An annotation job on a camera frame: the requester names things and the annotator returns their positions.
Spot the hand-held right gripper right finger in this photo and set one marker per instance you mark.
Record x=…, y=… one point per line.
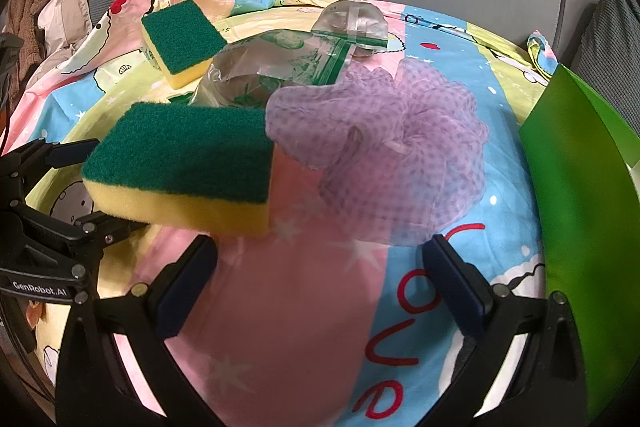
x=452, y=287

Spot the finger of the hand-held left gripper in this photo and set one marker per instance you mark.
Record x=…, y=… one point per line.
x=60, y=151
x=100, y=229

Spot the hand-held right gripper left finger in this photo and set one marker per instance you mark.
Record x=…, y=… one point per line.
x=175, y=294

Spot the green and yellow scouring sponge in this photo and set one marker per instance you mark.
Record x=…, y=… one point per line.
x=185, y=157
x=180, y=37

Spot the green cardboard box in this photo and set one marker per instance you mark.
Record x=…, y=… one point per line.
x=575, y=207

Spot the purple mesh bath pouf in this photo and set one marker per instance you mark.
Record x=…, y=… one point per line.
x=400, y=147

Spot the steel scrubber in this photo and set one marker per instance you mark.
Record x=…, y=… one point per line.
x=260, y=62
x=350, y=24

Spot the cartoon printed blanket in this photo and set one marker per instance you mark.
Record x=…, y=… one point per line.
x=310, y=332

